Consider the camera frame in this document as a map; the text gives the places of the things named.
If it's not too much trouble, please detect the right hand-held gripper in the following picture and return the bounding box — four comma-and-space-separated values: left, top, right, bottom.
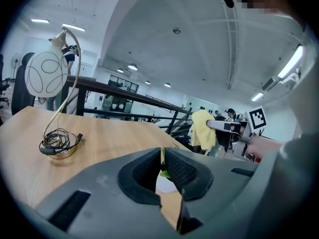
206, 105, 267, 159

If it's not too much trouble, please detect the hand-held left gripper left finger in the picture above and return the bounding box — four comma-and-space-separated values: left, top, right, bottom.
34, 146, 177, 239

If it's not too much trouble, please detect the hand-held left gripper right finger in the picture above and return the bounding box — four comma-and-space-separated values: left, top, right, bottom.
164, 147, 259, 239

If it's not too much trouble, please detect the yellow cloth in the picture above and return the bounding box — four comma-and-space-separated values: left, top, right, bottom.
190, 109, 217, 151

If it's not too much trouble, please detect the green plant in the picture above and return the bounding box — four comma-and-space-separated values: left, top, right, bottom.
155, 143, 179, 194

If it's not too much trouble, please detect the person's right forearm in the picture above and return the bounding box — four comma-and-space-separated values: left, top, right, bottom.
245, 132, 285, 163

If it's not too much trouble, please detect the white ceiling air conditioner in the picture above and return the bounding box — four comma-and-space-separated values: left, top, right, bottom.
261, 68, 300, 92

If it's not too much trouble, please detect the person's light grey shirt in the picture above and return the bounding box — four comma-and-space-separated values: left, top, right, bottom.
249, 16, 319, 239

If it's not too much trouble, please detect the black metal railing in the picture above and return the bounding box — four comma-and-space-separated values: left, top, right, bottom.
62, 74, 198, 137

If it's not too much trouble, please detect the black mesh office chair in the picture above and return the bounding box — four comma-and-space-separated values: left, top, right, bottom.
10, 52, 36, 116

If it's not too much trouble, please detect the brass lamp with white globe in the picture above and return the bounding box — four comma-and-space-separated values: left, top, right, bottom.
24, 26, 83, 160

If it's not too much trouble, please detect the white standing fan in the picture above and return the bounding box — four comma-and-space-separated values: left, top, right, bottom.
9, 52, 22, 80

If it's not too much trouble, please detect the group of black wall-mounted devices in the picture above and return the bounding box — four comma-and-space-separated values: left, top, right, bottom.
188, 103, 220, 115

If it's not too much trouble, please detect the black coiled lamp cable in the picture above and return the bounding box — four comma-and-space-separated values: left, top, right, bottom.
38, 128, 84, 157

